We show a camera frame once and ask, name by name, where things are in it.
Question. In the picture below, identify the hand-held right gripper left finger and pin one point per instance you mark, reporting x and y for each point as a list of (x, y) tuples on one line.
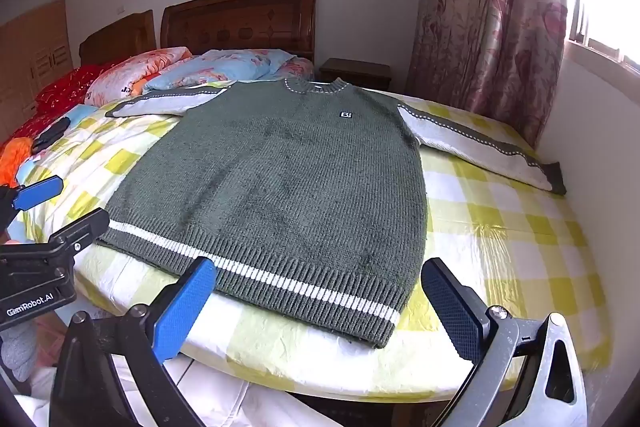
[(184, 309)]

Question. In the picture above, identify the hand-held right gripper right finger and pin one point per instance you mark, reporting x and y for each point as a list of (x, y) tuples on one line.
[(450, 312)]

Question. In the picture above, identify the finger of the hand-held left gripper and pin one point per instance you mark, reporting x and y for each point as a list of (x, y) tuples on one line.
[(35, 195), (80, 227)]

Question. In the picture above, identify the green knitted sweater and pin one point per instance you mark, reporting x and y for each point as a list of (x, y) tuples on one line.
[(280, 187)]

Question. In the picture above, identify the person's left forearm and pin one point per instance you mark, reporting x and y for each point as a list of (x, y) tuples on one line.
[(15, 352)]

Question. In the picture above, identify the orange cloth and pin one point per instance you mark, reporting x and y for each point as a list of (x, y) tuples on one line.
[(12, 162)]

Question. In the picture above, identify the small black object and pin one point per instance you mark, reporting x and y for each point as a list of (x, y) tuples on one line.
[(58, 126), (44, 144)]

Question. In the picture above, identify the bed with yellow checked sheet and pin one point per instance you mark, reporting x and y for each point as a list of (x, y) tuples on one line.
[(500, 232)]

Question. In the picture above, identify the person's light trousers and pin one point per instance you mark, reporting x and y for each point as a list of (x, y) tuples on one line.
[(225, 407)]

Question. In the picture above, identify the red patterned blanket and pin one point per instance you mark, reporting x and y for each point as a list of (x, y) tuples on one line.
[(65, 89)]

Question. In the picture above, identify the light wooden wardrobe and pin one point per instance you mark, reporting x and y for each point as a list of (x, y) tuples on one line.
[(45, 52)]

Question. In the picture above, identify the floral pink pillow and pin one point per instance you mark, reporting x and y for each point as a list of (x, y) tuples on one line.
[(125, 77)]

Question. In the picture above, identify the small wooden headboard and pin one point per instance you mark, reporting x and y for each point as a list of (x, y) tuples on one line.
[(120, 37)]

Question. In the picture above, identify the light blue pillow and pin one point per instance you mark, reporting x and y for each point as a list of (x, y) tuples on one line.
[(225, 67)]

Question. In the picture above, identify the dark wooden nightstand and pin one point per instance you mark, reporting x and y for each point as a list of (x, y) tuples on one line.
[(355, 72)]

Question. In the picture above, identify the large wooden headboard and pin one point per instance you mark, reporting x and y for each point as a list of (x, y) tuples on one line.
[(240, 22)]

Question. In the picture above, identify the pink floral curtain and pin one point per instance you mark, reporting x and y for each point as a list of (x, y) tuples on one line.
[(480, 32)]

